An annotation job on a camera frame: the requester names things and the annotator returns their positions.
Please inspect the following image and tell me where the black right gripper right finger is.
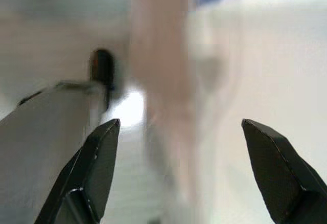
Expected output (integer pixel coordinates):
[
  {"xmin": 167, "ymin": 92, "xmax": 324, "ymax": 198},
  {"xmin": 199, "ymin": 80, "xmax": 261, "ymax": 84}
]
[{"xmin": 241, "ymin": 118, "xmax": 327, "ymax": 224}]

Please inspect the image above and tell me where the pink pillow with orange patches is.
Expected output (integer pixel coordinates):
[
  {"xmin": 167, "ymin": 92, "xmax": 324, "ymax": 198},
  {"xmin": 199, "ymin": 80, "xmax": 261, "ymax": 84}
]
[{"xmin": 130, "ymin": 0, "xmax": 202, "ymax": 199}]

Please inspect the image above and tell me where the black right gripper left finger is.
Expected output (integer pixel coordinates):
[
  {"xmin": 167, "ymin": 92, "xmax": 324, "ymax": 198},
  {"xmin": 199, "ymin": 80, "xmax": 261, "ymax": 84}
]
[{"xmin": 34, "ymin": 118, "xmax": 121, "ymax": 224}]

